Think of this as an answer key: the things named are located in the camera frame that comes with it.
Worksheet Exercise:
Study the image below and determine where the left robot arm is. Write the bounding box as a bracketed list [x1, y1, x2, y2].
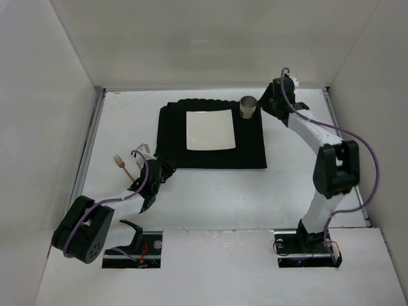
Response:
[51, 149, 177, 264]

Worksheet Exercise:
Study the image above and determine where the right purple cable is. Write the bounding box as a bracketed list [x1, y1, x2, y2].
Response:
[279, 66, 382, 267]

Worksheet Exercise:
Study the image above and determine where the black cloth placemat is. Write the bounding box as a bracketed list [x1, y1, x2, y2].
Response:
[156, 98, 267, 170]

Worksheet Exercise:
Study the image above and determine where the metal cup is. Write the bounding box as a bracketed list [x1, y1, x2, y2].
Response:
[239, 96, 258, 119]

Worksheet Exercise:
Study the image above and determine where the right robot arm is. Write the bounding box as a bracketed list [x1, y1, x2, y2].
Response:
[259, 75, 360, 245]

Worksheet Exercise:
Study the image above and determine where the copper fork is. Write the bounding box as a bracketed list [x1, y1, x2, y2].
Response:
[113, 155, 135, 182]

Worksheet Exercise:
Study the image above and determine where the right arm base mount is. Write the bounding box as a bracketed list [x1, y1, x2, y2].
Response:
[273, 233, 343, 268]

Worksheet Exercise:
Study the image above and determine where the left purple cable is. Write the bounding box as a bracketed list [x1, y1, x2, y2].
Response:
[62, 150, 150, 258]

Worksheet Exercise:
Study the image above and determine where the square white plate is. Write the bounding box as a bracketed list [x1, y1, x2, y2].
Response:
[186, 110, 236, 151]

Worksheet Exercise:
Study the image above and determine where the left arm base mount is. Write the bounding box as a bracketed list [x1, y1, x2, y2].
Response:
[101, 219, 163, 269]

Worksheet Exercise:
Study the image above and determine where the purple cable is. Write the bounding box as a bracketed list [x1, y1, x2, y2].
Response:
[62, 150, 150, 258]
[279, 66, 382, 267]

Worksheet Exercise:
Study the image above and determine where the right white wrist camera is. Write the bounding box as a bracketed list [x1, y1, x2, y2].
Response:
[288, 75, 299, 88]

